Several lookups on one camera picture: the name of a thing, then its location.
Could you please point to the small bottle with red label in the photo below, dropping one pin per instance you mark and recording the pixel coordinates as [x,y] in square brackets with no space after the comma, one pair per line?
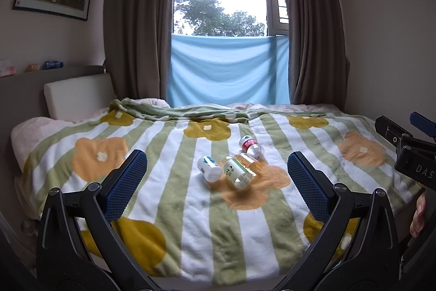
[251,146]

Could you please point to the white headboard cushion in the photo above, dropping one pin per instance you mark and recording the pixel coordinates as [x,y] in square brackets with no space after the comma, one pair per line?
[78,96]

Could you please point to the person's right hand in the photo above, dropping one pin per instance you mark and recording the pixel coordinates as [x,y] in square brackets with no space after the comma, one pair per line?
[418,216]

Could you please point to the brown curtain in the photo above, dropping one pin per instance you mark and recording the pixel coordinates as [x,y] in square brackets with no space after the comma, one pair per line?
[316,32]
[139,21]

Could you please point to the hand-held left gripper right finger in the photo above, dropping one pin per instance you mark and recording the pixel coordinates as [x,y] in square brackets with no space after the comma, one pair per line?
[306,187]

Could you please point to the blue toy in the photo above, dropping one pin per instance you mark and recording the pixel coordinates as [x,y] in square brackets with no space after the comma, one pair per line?
[51,65]

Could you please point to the light blue cloth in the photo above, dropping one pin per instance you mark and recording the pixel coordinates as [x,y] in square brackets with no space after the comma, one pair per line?
[224,69]

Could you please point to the pink pillow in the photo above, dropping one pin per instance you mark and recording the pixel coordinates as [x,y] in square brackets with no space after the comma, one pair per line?
[30,137]

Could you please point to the striped floral blanket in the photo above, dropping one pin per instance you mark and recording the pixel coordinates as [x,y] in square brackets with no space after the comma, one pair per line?
[190,219]

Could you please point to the pink bed sheet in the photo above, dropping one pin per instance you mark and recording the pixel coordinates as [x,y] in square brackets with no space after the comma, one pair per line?
[306,108]

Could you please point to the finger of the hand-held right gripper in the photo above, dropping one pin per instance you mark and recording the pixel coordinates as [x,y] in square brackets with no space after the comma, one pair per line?
[423,124]
[391,129]

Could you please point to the white bottle with blue label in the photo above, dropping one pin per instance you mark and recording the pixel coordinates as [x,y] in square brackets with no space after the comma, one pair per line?
[209,169]

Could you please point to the small orange figure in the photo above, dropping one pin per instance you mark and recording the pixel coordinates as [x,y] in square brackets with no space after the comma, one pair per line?
[32,67]

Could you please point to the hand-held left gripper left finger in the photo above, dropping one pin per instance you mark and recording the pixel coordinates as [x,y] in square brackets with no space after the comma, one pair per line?
[125,187]

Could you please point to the tree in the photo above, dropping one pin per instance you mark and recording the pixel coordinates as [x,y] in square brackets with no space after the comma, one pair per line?
[211,11]

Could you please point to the grey headboard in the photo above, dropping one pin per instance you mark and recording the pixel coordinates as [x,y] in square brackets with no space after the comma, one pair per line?
[24,93]

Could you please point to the clear bottle with green label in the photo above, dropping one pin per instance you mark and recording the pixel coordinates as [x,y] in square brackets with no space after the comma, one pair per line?
[238,171]

